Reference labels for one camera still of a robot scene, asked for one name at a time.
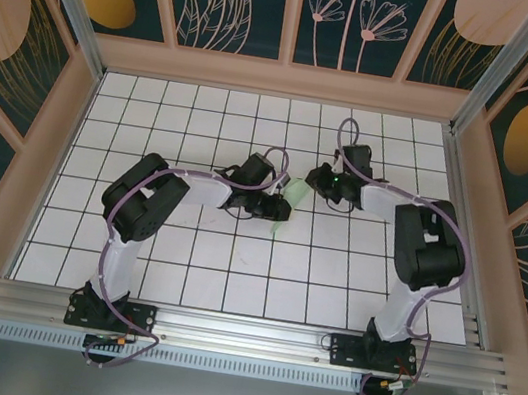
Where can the green square paper sheet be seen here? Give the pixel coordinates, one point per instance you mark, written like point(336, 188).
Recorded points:
point(297, 193)

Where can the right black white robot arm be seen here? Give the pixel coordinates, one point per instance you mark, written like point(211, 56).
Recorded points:
point(402, 312)

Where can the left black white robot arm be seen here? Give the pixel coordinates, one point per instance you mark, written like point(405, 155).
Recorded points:
point(120, 264)

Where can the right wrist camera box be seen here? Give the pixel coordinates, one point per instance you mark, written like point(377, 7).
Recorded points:
point(337, 161)

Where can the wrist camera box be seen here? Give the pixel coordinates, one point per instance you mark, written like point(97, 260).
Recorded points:
point(337, 161)
point(285, 179)

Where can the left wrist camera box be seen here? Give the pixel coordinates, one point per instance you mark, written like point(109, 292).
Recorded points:
point(285, 179)

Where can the aluminium side rail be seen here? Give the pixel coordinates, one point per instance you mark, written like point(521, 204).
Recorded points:
point(458, 189)

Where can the aluminium mounting rail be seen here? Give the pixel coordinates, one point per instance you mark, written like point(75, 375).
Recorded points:
point(241, 330)

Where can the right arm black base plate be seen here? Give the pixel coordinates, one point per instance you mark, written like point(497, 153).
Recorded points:
point(345, 350)

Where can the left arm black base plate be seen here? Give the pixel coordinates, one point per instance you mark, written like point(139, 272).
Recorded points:
point(143, 314)

